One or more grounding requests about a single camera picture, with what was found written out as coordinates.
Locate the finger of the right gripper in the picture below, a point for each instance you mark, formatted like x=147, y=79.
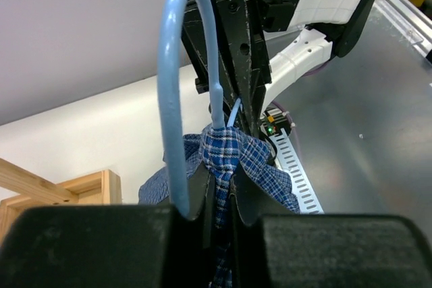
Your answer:
x=239, y=77
x=193, y=38

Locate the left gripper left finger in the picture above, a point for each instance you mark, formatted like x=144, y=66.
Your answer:
x=103, y=243

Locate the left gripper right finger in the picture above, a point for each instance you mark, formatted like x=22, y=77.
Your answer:
x=273, y=247

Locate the light blue wire hanger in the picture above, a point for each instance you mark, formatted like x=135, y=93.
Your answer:
x=168, y=93

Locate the blue checkered shirt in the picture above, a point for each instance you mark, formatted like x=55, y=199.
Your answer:
x=221, y=151

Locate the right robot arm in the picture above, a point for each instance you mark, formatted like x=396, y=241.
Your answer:
x=292, y=37

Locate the wooden clothes rack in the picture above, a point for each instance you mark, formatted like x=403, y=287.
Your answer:
x=60, y=193

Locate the slotted cable duct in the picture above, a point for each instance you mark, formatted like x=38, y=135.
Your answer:
x=288, y=161

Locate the aluminium mounting rail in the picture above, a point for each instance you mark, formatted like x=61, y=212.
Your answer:
x=414, y=25

